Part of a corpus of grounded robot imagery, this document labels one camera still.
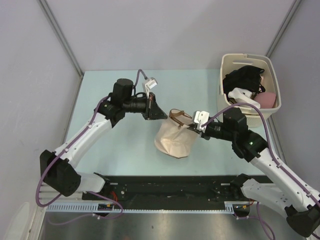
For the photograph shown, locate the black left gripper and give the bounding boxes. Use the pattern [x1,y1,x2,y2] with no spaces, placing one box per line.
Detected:
[122,91,167,120]

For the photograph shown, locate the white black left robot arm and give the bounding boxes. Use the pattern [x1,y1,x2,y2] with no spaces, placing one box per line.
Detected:
[39,77,168,200]

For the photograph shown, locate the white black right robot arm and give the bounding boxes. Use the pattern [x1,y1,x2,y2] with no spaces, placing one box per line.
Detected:
[191,107,320,238]

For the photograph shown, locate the pink bra cup in basket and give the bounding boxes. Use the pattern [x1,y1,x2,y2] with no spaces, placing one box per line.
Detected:
[253,92,276,109]

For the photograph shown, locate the cream plastic laundry basket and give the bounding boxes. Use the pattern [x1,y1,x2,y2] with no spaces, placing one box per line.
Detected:
[216,53,282,119]

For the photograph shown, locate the white garment in basket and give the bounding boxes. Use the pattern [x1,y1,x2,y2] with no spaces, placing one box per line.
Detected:
[227,87,261,109]

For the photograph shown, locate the black garment in basket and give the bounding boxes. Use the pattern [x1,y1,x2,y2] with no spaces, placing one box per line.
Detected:
[222,65,266,95]

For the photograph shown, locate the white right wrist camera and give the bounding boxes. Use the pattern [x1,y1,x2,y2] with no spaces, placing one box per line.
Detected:
[192,111,210,132]

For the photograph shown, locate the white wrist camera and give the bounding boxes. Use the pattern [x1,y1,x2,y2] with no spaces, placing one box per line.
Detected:
[142,77,158,97]
[192,111,210,132]

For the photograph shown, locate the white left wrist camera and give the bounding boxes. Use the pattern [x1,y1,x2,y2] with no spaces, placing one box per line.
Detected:
[142,77,158,97]

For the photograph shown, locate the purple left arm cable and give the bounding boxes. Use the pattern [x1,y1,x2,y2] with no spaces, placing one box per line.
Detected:
[35,69,148,225]

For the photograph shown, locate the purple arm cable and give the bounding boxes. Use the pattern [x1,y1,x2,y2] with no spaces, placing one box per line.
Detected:
[35,69,148,225]
[202,102,320,240]

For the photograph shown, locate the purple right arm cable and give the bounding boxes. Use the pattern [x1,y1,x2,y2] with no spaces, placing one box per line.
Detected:
[202,102,320,240]

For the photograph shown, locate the grey slotted cable duct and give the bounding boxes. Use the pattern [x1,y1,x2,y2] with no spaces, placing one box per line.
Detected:
[46,201,248,214]

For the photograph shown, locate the aluminium frame post right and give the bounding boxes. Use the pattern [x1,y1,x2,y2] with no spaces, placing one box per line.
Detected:
[265,0,304,58]

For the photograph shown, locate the aluminium frame post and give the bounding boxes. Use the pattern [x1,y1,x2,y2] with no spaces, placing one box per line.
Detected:
[36,0,84,79]
[265,0,304,58]

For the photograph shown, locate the aluminium frame post left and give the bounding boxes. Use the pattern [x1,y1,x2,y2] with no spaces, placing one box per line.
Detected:
[36,0,84,79]

